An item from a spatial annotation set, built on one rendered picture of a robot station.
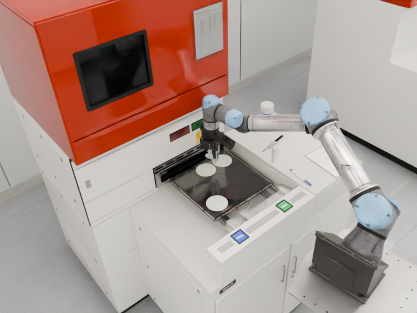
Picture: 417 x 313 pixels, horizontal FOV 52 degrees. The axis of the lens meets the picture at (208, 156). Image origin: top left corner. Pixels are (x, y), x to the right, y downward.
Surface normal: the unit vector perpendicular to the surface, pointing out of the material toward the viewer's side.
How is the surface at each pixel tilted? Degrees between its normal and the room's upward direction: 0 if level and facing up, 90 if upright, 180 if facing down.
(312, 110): 41
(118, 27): 90
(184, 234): 0
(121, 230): 90
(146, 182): 90
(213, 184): 0
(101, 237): 90
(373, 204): 50
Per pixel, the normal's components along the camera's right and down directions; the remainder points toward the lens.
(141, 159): 0.63, 0.47
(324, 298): -0.04, -0.77
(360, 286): -0.68, 0.49
